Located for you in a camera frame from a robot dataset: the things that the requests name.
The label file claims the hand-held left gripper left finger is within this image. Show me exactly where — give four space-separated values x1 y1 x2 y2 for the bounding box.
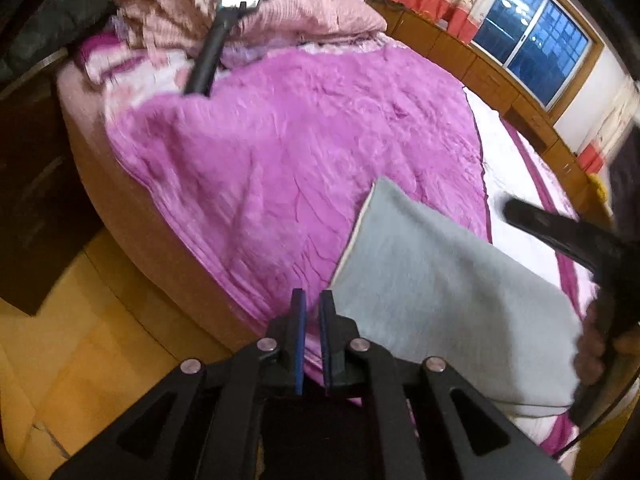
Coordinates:
50 288 307 480

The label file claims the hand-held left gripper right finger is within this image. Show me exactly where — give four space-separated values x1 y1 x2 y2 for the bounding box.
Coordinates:
319 290 571 480

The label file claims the grey towel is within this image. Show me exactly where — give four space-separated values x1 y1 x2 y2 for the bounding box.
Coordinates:
327 176 586 407

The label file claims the person's right hand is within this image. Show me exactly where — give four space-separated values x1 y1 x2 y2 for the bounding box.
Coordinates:
574 300 640 387

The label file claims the magenta floral bedspread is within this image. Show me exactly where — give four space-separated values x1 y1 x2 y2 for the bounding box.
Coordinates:
75 30 601 456

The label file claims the long wooden cabinet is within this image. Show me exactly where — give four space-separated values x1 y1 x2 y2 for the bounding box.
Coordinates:
367 0 613 221

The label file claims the window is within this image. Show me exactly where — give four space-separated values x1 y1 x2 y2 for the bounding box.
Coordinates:
472 0 606 111

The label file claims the dark wooden nightstand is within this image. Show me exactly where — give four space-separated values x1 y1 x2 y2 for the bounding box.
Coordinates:
0 50 108 316

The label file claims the pink checked pillow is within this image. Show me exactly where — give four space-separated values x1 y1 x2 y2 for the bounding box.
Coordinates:
102 0 388 68

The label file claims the dark cloth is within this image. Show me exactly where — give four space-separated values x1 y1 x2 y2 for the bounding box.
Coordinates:
0 0 117 81

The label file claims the black cable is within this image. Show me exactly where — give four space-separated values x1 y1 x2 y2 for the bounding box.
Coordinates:
552 390 636 457

